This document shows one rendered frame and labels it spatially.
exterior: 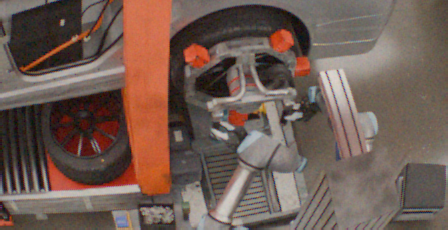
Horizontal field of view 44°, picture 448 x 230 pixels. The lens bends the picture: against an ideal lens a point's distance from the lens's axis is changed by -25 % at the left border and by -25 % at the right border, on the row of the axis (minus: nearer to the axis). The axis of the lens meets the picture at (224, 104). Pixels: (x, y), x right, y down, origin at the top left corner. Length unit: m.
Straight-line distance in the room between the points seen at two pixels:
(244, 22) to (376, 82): 1.67
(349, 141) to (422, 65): 2.99
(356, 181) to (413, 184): 2.06
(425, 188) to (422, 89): 1.08
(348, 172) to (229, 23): 1.47
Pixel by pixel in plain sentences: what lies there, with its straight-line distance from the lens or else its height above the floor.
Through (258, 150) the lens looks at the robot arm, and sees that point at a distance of 2.87.
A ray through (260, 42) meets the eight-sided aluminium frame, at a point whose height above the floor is 1.11.
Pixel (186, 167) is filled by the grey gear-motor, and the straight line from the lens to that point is 3.80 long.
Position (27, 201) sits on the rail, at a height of 0.34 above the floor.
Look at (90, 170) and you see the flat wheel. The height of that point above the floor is 0.49.
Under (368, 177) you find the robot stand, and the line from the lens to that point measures 2.07.
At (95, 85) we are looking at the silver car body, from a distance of 3.56.
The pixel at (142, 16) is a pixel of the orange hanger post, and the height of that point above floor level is 2.03.
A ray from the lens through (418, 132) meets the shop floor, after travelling 4.68.
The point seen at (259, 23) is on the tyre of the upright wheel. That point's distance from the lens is 3.36.
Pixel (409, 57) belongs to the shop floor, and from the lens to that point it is 5.02.
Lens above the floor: 3.84
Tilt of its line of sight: 60 degrees down
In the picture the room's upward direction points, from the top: 7 degrees clockwise
